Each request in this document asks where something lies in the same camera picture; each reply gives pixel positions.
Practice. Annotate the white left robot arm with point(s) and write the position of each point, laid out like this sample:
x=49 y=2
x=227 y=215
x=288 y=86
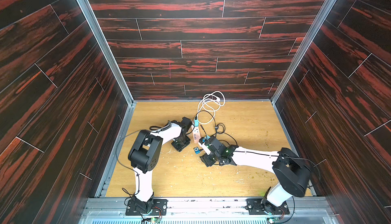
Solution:
x=144 y=157

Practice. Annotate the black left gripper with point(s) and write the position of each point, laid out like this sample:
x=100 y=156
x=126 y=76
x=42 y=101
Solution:
x=180 y=148

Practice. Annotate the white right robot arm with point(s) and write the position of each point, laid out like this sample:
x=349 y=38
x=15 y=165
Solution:
x=291 y=171

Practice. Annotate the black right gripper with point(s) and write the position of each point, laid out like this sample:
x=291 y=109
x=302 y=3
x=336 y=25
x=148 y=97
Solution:
x=210 y=156

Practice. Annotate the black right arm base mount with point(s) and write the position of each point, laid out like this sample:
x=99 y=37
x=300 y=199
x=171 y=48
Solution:
x=260 y=207

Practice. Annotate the aluminium corner post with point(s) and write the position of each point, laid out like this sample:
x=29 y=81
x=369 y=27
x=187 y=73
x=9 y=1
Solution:
x=311 y=34
x=105 y=48

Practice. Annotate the aluminium left floor rail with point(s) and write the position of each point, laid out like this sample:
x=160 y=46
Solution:
x=104 y=183

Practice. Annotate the aluminium right floor rail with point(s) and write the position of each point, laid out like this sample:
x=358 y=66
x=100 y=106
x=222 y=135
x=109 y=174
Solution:
x=295 y=143

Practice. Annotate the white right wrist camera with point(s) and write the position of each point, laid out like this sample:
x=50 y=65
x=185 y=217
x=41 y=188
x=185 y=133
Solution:
x=204 y=144

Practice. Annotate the aluminium floor rail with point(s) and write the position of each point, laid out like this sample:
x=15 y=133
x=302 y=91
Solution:
x=104 y=183
x=295 y=143

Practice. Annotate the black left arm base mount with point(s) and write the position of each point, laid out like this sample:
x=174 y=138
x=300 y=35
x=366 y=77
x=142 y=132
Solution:
x=152 y=207

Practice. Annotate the blue mp3 player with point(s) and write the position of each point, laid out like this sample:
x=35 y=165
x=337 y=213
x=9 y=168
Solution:
x=197 y=150

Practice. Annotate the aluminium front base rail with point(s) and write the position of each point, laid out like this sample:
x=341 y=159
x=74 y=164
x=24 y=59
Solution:
x=209 y=210

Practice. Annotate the aluminium right corner post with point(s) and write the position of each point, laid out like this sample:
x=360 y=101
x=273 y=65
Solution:
x=311 y=34

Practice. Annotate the aluminium left corner post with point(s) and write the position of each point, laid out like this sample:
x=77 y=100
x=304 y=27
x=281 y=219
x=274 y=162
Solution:
x=105 y=48

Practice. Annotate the white power strip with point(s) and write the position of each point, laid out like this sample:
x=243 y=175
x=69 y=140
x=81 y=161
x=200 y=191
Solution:
x=196 y=133

